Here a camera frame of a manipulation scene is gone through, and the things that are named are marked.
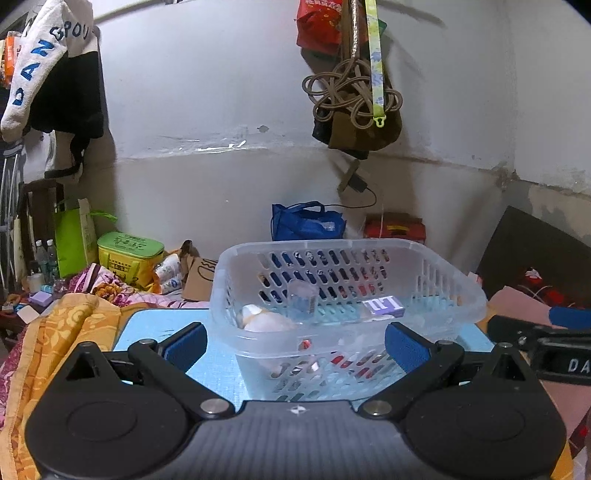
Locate small clear bottle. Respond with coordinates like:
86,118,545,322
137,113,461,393
287,279,319,321

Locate black and red patterned cloth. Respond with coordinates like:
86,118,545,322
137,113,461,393
505,265,591,310

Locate metal crutch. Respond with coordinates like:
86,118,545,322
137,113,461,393
0,141,24,296

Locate yellow-green storage box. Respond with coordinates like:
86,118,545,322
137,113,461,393
97,232,165,289

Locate yellow-green strap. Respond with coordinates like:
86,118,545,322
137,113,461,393
365,0,387,127

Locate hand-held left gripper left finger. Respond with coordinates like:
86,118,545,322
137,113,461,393
65,322,235,420

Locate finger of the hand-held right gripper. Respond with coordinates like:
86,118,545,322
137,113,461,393
487,315,591,356
549,305,591,329

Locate orange and white packets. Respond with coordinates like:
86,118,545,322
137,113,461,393
0,31,24,88

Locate clear plastic basket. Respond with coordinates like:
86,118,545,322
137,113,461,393
211,239,489,402

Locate dark board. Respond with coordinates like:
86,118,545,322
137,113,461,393
475,206,591,310

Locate dark wooden chair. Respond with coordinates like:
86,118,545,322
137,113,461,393
18,180,65,282

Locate blue bag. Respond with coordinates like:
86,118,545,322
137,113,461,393
271,202,347,241

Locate white round object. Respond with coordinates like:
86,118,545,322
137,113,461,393
238,302,301,333

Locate brown hanging bag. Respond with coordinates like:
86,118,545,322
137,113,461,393
312,76,403,160

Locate black charger with cable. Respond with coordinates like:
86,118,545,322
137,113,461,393
337,159,378,208

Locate pink cloth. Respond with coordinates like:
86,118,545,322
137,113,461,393
485,286,591,462

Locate brown cardboard piece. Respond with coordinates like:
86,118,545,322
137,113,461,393
179,239,218,302

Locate red plastic bag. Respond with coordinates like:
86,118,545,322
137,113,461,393
296,0,352,56

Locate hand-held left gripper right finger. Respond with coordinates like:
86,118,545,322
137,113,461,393
359,322,530,419

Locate red gift box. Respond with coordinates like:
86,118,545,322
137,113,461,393
364,213,426,245

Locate green shopping bag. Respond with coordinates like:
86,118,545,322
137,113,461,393
54,198,118,278

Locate white and black sweatshirt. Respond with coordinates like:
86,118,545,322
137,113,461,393
0,0,105,141

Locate orange patterned blanket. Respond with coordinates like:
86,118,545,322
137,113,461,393
7,292,580,480

